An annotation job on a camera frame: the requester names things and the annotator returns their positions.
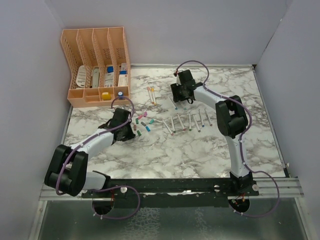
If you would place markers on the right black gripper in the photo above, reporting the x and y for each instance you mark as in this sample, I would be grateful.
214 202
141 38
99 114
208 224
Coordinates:
175 88

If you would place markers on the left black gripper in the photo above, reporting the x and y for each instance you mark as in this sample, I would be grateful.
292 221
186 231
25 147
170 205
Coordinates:
130 135

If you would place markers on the yellow capped white marker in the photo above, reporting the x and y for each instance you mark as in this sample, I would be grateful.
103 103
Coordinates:
154 96

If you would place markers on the dark green capped white marker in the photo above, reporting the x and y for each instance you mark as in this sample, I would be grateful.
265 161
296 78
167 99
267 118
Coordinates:
172 124

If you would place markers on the brown capped white marker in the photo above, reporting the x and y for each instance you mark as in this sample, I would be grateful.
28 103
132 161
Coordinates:
208 118

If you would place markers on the pink capped white marker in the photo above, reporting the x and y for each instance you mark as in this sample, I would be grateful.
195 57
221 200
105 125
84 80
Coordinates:
168 128

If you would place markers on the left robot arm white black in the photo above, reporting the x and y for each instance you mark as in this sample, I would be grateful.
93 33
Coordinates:
67 171

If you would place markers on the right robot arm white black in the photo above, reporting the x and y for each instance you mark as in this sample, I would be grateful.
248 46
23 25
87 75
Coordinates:
231 121

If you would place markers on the yellow small box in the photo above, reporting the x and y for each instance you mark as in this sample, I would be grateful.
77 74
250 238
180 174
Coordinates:
106 96

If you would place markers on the white blue box in organizer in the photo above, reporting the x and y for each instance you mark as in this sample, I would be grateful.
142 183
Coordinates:
109 77

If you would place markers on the white device in organizer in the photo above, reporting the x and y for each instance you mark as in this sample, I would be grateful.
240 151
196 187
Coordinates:
95 77

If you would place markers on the white remote in organizer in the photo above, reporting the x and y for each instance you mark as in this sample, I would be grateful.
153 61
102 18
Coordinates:
81 77

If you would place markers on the peach plastic desk organizer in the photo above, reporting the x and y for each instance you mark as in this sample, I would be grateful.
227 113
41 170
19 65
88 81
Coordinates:
99 62

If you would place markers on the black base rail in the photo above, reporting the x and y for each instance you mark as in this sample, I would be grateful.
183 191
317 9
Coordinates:
174 192

